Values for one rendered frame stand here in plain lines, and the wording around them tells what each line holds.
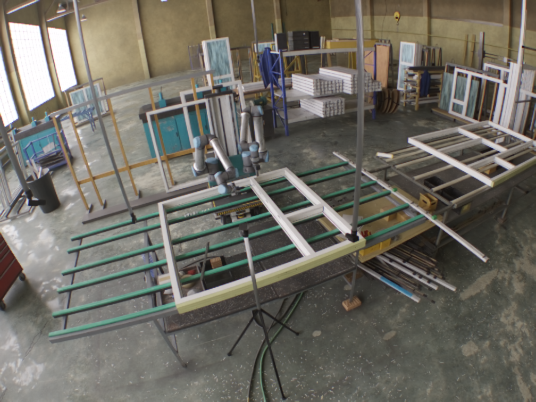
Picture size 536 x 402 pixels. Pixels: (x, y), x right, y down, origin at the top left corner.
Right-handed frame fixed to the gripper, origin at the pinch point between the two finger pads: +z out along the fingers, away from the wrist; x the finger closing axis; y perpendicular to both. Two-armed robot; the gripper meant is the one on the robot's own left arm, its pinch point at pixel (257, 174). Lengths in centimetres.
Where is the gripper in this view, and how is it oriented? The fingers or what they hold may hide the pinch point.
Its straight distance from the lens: 334.5
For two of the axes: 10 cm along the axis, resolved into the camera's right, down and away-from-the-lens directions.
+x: 3.7, 4.7, -8.0
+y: -9.2, 2.7, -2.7
